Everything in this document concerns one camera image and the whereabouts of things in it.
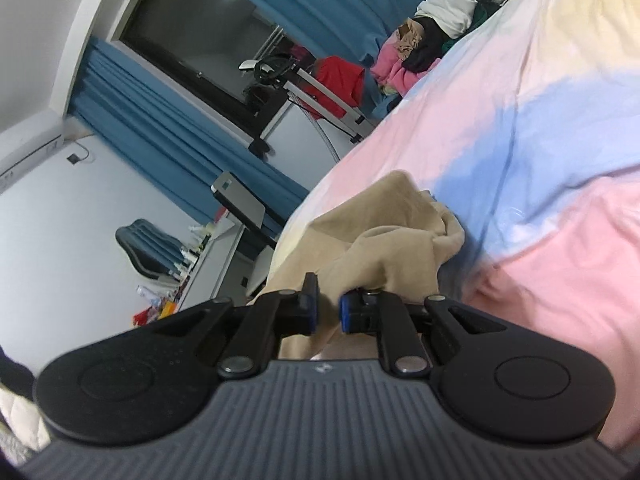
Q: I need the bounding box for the dark window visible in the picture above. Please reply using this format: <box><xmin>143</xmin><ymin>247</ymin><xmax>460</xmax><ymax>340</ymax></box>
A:
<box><xmin>120</xmin><ymin>0</ymin><xmax>314</xmax><ymax>138</ymax></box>

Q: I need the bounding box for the pink garment in pile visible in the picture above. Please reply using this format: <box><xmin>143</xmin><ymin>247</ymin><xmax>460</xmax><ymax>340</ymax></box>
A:
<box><xmin>370</xmin><ymin>34</ymin><xmax>440</xmax><ymax>96</ymax></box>

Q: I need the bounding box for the white garment in pile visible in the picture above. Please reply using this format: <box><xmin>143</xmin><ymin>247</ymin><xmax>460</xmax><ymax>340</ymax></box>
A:
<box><xmin>414</xmin><ymin>0</ymin><xmax>477</xmax><ymax>39</ymax></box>

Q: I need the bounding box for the tan beige garment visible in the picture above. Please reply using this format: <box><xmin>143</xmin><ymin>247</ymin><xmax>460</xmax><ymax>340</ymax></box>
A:
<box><xmin>266</xmin><ymin>171</ymin><xmax>465</xmax><ymax>360</ymax></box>

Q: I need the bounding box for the blue curtain left panel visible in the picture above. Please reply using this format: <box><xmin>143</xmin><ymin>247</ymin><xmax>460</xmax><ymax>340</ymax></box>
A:
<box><xmin>70</xmin><ymin>38</ymin><xmax>308</xmax><ymax>235</ymax></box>

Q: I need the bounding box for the white air conditioner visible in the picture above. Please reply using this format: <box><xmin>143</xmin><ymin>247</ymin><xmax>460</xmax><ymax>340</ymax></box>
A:
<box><xmin>0</xmin><ymin>110</ymin><xmax>64</xmax><ymax>192</ymax></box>

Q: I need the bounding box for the red garment on rack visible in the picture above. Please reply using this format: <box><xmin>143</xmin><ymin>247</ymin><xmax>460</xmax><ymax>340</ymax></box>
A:
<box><xmin>311</xmin><ymin>55</ymin><xmax>366</xmax><ymax>107</ymax></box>

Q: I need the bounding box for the white desk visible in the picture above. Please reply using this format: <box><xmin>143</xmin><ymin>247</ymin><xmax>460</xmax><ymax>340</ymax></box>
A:
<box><xmin>177</xmin><ymin>211</ymin><xmax>244</xmax><ymax>311</ymax></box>

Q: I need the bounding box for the black garment in pile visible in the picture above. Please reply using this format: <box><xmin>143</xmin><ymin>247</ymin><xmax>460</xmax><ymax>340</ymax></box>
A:
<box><xmin>402</xmin><ymin>18</ymin><xmax>451</xmax><ymax>74</ymax></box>

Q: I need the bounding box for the pastel tie-dye bed sheet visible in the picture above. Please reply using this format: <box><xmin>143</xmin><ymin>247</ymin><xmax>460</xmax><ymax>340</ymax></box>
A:
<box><xmin>269</xmin><ymin>0</ymin><xmax>639</xmax><ymax>448</ymax></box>

